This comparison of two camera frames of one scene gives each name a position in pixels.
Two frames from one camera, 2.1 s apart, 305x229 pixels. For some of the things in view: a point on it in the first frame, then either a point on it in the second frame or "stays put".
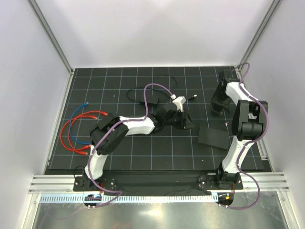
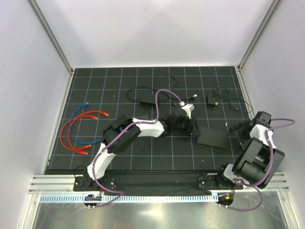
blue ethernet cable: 70,126 stays put
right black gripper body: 220,98 to 243,138
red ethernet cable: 81,152 stays put
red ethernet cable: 84,147 stays put
